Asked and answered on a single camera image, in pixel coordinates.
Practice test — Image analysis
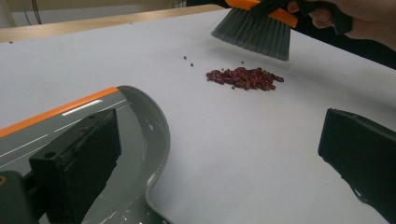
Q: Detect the orange brush with grey bristles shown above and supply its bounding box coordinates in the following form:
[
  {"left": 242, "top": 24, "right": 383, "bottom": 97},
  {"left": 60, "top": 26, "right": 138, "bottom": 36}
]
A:
[{"left": 210, "top": 0, "right": 300, "bottom": 63}]

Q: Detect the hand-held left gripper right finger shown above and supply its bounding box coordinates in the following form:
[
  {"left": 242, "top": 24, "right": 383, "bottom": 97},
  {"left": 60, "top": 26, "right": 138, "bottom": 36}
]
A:
[{"left": 318, "top": 107, "right": 396, "bottom": 224}]

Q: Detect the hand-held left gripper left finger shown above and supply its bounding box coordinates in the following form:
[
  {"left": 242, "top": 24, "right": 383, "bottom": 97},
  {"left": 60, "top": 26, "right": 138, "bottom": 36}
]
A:
[{"left": 28, "top": 107, "right": 122, "bottom": 224}]

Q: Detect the wooden table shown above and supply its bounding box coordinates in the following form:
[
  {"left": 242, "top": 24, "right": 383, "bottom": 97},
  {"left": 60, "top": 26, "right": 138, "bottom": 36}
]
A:
[{"left": 0, "top": 3, "right": 233, "bottom": 45}]

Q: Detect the grey dustpan with orange edge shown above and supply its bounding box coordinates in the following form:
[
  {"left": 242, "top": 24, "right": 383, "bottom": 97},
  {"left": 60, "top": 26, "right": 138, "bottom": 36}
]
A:
[{"left": 0, "top": 85, "right": 172, "bottom": 224}]

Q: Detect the pile of red beans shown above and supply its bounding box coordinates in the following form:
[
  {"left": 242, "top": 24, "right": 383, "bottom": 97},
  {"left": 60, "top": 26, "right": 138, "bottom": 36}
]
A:
[{"left": 182, "top": 55, "right": 285, "bottom": 92}]

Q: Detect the white board sheet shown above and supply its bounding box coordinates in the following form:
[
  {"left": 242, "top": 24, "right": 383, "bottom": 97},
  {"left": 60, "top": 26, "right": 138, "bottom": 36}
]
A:
[{"left": 0, "top": 8, "right": 396, "bottom": 224}]

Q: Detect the black hanging cable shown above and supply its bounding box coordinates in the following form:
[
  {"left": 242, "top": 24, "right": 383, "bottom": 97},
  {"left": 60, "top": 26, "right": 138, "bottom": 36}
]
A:
[{"left": 30, "top": 0, "right": 43, "bottom": 25}]

